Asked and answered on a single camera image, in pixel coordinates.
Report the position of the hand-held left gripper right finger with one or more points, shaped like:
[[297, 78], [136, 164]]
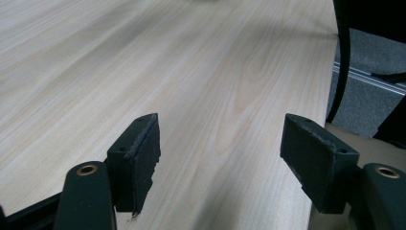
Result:
[[316, 163]]

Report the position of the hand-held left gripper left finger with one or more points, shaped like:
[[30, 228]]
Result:
[[140, 166]]

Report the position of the aluminium floor rail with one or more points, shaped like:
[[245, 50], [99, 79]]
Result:
[[367, 76]]

